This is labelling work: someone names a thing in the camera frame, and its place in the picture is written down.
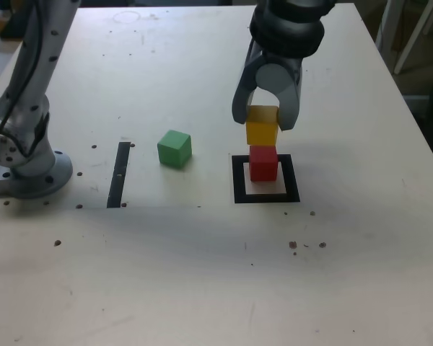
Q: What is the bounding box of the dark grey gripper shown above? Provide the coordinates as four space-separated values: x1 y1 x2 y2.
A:
232 53 306 133

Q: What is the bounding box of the yellow cube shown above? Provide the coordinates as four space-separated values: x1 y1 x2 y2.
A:
245 105 279 147

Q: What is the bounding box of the red cube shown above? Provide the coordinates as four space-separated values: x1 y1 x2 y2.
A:
248 145 279 182

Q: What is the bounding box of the green cube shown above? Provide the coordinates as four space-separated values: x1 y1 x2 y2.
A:
157 129 193 169

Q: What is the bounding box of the black tape square outline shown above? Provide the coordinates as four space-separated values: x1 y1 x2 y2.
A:
231 154 301 205

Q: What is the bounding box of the black tape strip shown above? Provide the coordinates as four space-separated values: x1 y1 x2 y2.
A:
106 141 131 209

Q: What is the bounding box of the white furniture frame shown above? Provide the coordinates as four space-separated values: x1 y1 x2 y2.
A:
374 0 433 76

